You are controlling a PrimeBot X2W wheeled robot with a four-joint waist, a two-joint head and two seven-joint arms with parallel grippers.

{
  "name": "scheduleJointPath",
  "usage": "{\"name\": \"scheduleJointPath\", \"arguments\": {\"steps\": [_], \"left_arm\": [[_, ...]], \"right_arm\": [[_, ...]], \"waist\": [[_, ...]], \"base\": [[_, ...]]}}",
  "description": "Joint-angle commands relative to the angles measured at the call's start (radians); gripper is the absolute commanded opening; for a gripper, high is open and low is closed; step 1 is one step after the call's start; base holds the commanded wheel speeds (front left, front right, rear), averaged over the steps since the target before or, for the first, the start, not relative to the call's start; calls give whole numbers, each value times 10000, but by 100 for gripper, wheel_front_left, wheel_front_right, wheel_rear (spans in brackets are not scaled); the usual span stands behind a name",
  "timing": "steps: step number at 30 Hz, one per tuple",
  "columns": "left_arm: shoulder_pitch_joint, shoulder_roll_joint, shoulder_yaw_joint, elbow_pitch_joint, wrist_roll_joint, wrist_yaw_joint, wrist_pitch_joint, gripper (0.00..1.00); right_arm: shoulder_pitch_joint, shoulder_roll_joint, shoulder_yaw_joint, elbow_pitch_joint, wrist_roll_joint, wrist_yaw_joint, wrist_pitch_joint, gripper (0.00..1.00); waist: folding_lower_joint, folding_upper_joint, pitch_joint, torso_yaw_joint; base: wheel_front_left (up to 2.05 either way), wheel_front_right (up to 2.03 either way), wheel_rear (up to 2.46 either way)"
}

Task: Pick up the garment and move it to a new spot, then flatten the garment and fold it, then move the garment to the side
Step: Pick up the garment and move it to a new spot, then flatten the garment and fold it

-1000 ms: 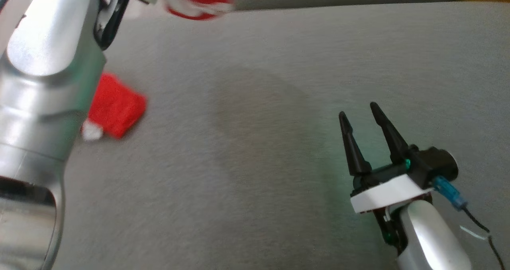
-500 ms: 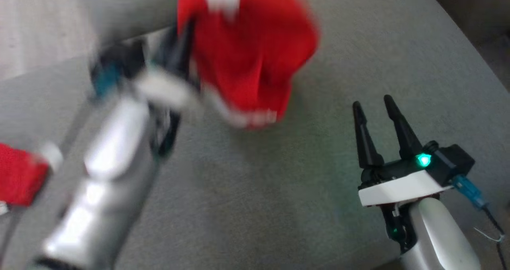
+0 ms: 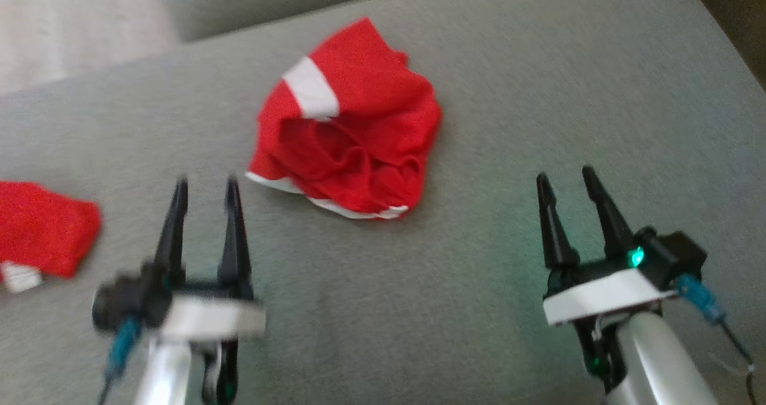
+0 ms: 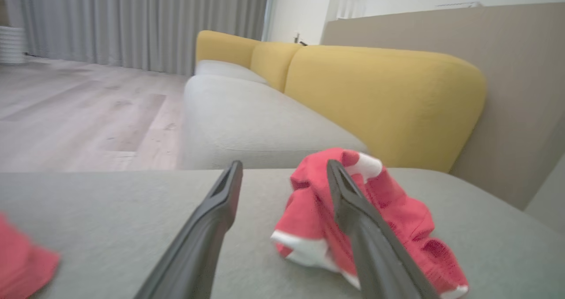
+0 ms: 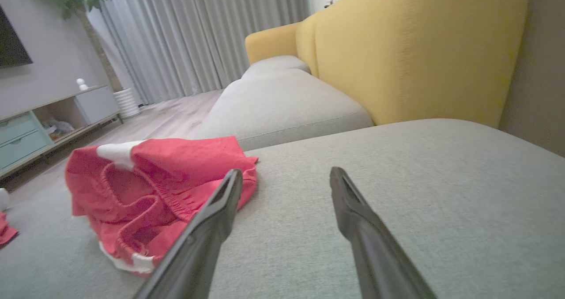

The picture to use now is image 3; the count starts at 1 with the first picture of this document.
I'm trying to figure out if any folded red garment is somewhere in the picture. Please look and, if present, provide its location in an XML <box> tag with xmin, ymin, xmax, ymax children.
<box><xmin>0</xmin><ymin>181</ymin><xmax>102</xmax><ymax>294</ymax></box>

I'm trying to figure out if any left arm cable blue plug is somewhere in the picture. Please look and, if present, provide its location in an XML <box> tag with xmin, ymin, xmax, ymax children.
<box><xmin>98</xmin><ymin>317</ymin><xmax>143</xmax><ymax>405</ymax></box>

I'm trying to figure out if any grey sofa seat cushion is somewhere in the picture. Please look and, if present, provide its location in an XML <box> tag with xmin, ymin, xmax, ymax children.
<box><xmin>0</xmin><ymin>0</ymin><xmax>766</xmax><ymax>405</ymax></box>

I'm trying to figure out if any red garment with white trim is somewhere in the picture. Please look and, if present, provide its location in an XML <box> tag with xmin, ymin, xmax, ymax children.
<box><xmin>245</xmin><ymin>16</ymin><xmax>443</xmax><ymax>221</ymax></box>

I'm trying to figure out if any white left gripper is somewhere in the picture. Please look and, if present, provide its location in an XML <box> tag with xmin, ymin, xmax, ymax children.
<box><xmin>144</xmin><ymin>176</ymin><xmax>268</xmax><ymax>403</ymax></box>

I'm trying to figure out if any arm cable blue plug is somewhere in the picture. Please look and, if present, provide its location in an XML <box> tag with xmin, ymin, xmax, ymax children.
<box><xmin>98</xmin><ymin>317</ymin><xmax>143</xmax><ymax>405</ymax></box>
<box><xmin>675</xmin><ymin>272</ymin><xmax>759</xmax><ymax>405</ymax></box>

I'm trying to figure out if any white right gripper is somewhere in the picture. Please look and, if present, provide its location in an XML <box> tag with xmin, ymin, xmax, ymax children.
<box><xmin>536</xmin><ymin>165</ymin><xmax>677</xmax><ymax>394</ymax></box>

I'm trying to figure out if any right arm cable blue plug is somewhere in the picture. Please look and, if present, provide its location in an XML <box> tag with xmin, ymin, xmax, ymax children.
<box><xmin>675</xmin><ymin>272</ymin><xmax>759</xmax><ymax>405</ymax></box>

